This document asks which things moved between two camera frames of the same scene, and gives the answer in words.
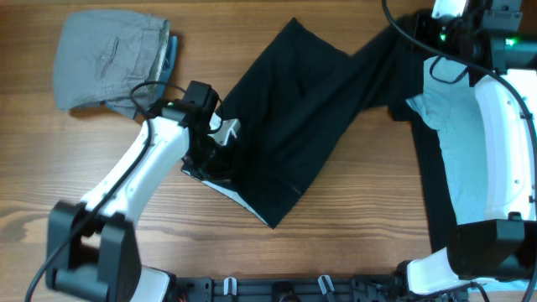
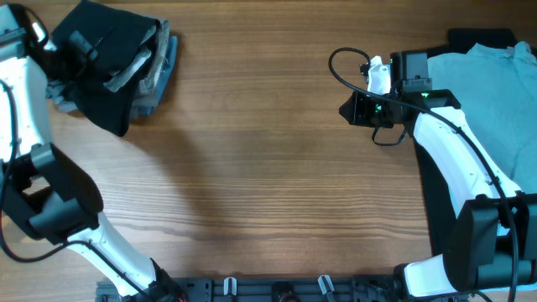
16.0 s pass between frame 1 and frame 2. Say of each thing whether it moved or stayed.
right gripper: moved
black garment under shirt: stayed
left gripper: moved
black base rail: stayed
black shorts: moved
